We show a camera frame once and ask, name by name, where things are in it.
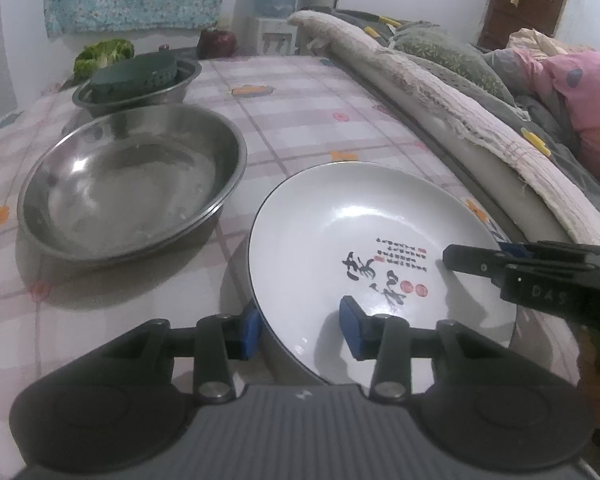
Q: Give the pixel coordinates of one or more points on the pink printed blanket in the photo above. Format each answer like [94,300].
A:
[580,95]

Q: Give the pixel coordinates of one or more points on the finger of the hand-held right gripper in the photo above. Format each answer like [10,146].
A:
[545,251]
[470,260]

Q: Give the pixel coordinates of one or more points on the white printed plate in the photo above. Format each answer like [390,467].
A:
[340,220]

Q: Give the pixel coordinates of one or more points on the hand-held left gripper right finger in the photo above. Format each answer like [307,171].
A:
[352,327]

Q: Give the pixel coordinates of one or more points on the dark blanket with yellow marks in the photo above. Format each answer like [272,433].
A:
[530,110]

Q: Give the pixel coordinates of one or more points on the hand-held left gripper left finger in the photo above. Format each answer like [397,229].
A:
[250,330]

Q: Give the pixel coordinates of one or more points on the large shallow steel bowl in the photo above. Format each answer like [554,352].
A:
[130,185]

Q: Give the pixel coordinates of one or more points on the beige rolled quilt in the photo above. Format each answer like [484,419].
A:
[430,90]

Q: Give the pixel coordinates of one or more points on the small deep steel bowl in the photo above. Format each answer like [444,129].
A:
[180,85]

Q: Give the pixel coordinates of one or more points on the grey patterned pillow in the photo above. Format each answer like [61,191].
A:
[450,60]

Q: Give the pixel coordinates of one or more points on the broccoli head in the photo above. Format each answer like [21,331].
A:
[102,55]

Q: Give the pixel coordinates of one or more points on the brown wooden door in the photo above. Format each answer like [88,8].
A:
[525,10]

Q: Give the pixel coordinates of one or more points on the person's right hand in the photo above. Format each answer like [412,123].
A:
[597,395]

